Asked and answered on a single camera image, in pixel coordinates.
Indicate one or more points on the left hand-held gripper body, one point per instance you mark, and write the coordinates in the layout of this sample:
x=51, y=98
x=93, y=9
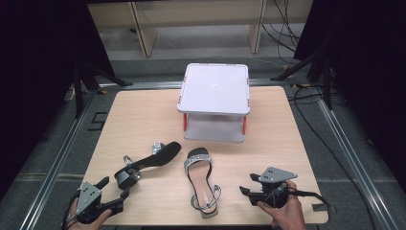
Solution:
x=87, y=196

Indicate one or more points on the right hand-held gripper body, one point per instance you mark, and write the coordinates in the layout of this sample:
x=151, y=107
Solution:
x=274, y=175

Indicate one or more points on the black heeled rhinestone sandal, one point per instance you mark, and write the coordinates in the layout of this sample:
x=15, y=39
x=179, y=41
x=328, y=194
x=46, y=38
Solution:
x=201, y=179
x=150, y=159

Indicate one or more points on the white two-tier shoe rack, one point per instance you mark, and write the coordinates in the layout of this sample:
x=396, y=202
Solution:
x=214, y=89

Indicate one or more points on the person's left hand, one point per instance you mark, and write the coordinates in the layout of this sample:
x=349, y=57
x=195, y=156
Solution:
x=95, y=222

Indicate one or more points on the person's right hand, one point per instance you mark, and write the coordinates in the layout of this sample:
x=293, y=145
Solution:
x=287, y=214

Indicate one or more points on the grey tape strip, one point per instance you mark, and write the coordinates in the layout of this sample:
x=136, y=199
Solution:
x=322, y=207

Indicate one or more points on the yellow tape piece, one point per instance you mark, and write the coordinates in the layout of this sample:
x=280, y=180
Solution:
x=301, y=85
x=288, y=67
x=102, y=92

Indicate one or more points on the black metal stand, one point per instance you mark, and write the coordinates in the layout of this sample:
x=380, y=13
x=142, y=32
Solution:
x=327, y=83
x=78, y=92

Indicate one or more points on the dark curtain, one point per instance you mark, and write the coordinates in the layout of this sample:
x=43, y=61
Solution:
x=370, y=80
x=38, y=80

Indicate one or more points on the light wooden desk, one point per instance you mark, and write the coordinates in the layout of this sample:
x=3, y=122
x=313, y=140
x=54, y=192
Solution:
x=146, y=35

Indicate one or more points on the aluminium floor rail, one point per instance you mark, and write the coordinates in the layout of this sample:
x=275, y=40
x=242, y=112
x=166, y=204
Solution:
x=52, y=172
x=143, y=85
x=351, y=156

